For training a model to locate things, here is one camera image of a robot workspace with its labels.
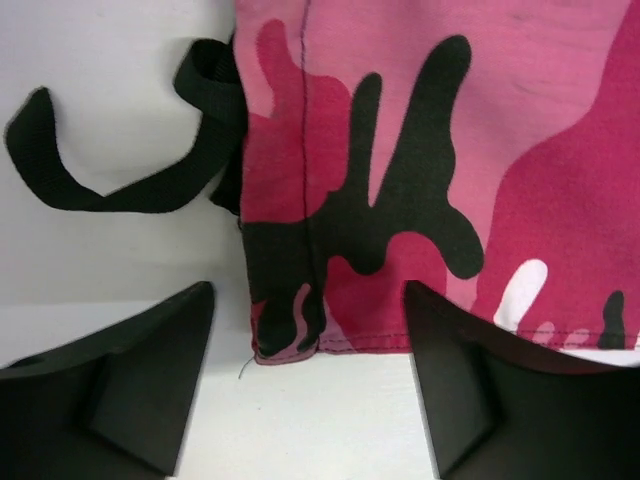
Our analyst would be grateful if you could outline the pink camouflage trousers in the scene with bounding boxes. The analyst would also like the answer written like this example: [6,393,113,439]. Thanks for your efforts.
[2,0,640,369]

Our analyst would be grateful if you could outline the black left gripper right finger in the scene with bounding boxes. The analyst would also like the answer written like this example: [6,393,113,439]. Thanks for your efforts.
[404,281,639,479]

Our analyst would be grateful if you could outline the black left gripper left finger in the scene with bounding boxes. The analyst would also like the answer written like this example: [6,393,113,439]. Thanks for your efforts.
[1,282,215,479]

